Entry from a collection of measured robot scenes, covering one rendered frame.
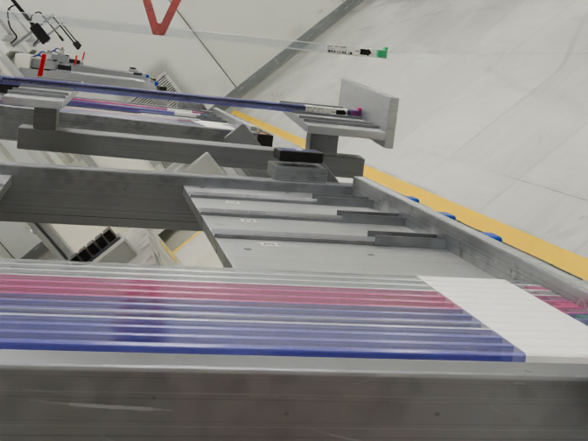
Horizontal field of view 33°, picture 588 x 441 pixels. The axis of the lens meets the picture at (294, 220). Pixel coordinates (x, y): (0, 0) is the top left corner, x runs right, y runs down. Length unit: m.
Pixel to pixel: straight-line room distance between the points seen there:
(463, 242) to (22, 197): 0.50
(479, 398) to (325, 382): 0.07
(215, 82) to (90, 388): 8.15
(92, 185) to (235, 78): 7.50
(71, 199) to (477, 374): 0.71
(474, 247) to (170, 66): 7.79
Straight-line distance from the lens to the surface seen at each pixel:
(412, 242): 0.80
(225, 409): 0.41
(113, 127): 1.84
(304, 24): 8.65
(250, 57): 8.56
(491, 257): 0.72
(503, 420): 0.44
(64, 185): 1.07
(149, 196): 1.07
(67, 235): 5.47
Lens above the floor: 1.01
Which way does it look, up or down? 14 degrees down
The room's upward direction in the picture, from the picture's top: 38 degrees counter-clockwise
